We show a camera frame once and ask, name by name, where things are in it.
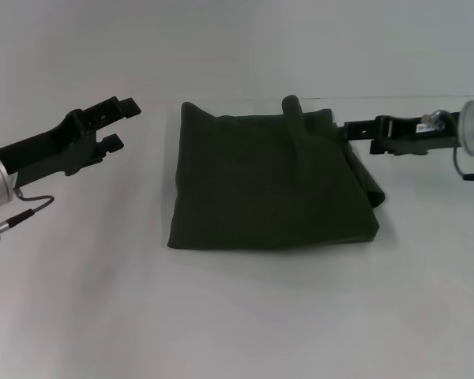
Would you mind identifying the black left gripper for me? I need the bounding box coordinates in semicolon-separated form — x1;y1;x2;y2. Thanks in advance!
0;96;144;187

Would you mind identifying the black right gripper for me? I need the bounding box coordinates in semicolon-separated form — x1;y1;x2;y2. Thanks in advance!
342;111;464;158

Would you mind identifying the dark green FREE t-shirt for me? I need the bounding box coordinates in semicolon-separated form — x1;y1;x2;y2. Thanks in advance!
167;94;387;253

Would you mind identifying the gray right gripper cable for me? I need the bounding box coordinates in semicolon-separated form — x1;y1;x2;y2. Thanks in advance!
419;109;474;183

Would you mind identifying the dark red left gripper cable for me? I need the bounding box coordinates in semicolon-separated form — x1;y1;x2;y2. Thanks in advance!
0;188;56;246

